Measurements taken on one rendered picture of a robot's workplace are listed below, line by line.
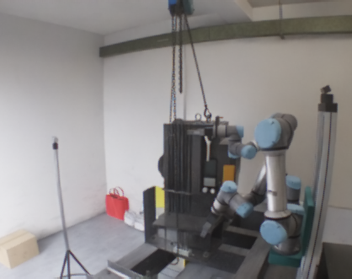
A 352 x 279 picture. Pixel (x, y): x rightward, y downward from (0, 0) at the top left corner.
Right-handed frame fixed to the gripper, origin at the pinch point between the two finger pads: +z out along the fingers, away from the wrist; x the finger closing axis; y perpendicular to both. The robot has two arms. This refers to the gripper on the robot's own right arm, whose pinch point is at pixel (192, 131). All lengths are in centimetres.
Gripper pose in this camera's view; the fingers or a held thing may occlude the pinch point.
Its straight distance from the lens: 158.3
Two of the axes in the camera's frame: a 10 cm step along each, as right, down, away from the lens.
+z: -9.7, 0.0, 2.4
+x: 2.4, -1.0, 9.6
